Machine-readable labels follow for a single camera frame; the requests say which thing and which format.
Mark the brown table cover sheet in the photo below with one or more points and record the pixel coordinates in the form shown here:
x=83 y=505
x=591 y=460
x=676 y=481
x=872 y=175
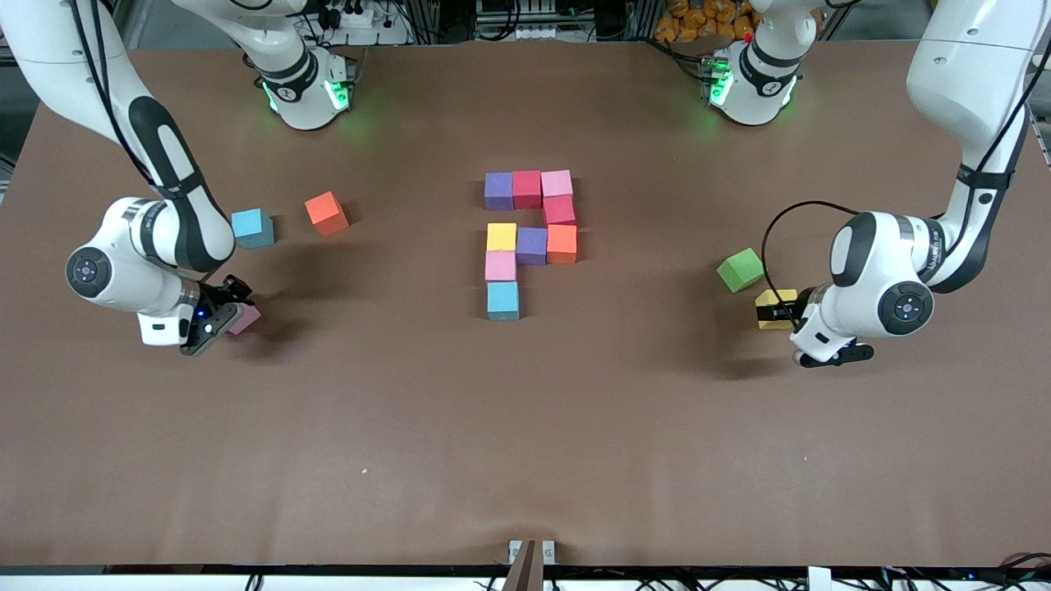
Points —
x=525 y=427

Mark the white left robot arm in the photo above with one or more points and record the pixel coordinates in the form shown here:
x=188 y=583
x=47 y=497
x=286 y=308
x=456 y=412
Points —
x=969 y=66

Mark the pink foam cube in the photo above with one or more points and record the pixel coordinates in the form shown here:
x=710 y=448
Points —
x=557 y=182
x=249 y=318
x=500 y=266

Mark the yellow foam cube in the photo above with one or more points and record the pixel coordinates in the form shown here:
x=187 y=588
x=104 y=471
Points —
x=776 y=295
x=502 y=236

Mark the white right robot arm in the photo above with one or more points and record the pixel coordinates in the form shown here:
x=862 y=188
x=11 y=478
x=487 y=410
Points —
x=49 y=49

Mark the metal clamp bracket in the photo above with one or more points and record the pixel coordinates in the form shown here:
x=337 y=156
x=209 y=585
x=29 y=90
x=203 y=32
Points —
x=525 y=566

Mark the orange foam cube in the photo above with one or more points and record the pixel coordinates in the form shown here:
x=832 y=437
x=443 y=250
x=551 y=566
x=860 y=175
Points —
x=562 y=244
x=326 y=212

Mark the green foam cube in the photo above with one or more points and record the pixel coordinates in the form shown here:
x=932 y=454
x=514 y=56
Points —
x=741 y=268

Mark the purple foam cube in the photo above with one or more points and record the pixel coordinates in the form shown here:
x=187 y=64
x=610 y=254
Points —
x=531 y=245
x=498 y=190

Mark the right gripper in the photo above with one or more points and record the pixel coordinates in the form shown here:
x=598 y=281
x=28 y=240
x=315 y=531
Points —
x=225 y=295

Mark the red foam cube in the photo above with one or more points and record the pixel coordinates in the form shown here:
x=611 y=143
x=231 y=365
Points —
x=560 y=212
x=527 y=190

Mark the bag of orange items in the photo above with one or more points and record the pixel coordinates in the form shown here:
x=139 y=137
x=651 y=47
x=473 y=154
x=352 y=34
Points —
x=698 y=20

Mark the cyan foam cube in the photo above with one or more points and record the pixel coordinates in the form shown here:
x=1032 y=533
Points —
x=502 y=300
x=253 y=227

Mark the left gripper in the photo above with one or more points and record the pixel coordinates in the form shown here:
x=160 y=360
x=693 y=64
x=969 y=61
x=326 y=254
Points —
x=800 y=306

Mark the white power strip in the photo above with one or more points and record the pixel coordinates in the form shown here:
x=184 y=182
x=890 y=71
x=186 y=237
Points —
x=357 y=16
x=517 y=33

